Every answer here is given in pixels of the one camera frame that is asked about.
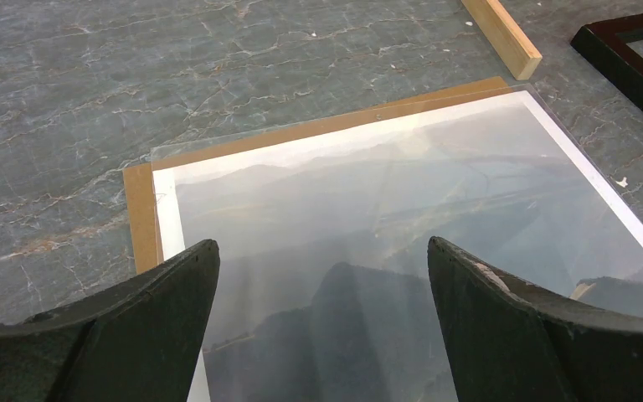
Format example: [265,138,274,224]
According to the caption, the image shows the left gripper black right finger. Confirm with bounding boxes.
[427,237,643,401]

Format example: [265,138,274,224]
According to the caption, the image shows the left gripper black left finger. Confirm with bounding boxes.
[0,240,220,401]

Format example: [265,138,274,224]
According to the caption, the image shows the clear acrylic sheet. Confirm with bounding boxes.
[149,83,643,402]

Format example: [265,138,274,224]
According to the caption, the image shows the landscape photo print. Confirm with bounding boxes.
[152,90,643,402]

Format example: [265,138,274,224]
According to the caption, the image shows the wooden picture frame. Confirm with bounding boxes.
[570,13,643,112]

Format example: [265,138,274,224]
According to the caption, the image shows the brown backing board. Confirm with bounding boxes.
[123,77,512,274]

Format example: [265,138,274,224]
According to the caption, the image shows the wooden clothes rack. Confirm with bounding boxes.
[461,0,543,80]

